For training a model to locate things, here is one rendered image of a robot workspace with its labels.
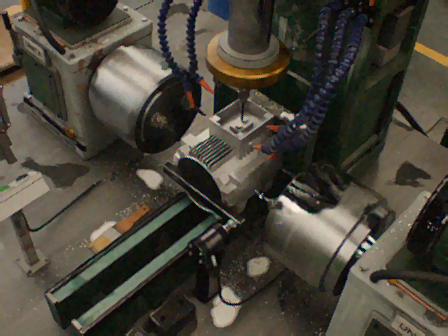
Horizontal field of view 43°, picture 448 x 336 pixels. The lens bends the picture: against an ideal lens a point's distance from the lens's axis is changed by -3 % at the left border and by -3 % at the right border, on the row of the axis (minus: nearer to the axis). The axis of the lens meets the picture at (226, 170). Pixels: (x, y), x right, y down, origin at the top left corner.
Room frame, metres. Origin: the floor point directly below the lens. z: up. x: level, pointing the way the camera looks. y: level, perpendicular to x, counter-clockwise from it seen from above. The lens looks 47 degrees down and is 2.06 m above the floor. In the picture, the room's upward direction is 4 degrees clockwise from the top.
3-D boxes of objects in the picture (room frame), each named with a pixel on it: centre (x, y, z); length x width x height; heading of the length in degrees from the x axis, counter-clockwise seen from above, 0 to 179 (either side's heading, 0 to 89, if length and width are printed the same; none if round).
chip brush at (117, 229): (0.92, 0.27, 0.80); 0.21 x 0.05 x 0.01; 143
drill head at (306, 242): (0.78, -0.25, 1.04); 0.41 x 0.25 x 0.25; 50
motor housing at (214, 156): (0.99, 0.00, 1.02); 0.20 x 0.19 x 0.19; 140
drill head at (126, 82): (1.22, 0.27, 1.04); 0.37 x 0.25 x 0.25; 50
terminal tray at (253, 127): (1.02, -0.03, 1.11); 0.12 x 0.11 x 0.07; 140
